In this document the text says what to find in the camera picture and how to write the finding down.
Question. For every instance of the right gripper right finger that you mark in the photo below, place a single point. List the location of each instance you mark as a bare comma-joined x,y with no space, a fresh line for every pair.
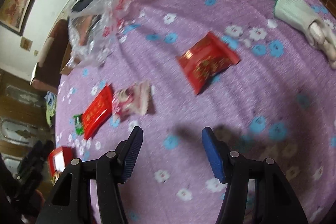
275,200

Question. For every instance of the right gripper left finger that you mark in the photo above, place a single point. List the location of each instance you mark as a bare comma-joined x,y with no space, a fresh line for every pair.
70,198

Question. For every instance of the red white gift box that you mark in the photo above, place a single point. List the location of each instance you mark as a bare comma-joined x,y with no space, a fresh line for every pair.
59,158

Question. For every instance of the green snack packet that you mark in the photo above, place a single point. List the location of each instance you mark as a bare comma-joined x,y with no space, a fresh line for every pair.
79,128

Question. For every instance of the green patterned blanket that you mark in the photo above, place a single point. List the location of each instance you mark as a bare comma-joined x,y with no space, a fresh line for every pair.
50,99

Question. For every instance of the large red snack packet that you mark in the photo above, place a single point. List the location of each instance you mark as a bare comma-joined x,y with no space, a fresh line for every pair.
97,112

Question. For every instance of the brown armchair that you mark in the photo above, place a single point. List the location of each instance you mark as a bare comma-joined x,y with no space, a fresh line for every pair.
46,73

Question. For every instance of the brown cardboard snack tray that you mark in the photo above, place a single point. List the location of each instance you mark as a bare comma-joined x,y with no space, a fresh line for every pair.
65,69

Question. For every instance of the pink white snack packet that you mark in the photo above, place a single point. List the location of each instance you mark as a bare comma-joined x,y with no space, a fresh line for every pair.
131,100

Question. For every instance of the red packet under flower packet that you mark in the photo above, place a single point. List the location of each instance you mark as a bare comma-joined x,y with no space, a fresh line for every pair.
208,57

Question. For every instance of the purple floral tablecloth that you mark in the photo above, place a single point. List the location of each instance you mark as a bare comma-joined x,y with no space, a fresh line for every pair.
278,102

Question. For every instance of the clear plastic bag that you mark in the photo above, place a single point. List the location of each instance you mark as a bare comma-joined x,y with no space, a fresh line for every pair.
93,27

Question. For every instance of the white work glove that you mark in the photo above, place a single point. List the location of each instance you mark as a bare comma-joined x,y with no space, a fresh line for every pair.
299,15

